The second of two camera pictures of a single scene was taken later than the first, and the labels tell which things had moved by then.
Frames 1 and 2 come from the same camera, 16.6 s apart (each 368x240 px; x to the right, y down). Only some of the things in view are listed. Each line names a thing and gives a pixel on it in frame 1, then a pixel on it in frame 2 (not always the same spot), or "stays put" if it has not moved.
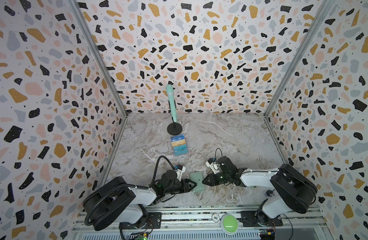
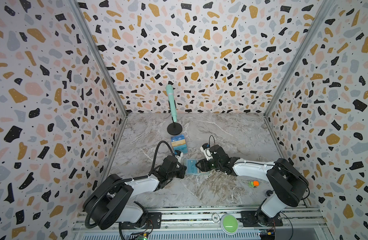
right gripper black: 217,178 to 202,165
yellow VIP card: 178,142 stays put
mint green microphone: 170,90 stays put
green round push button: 229,223 stays put
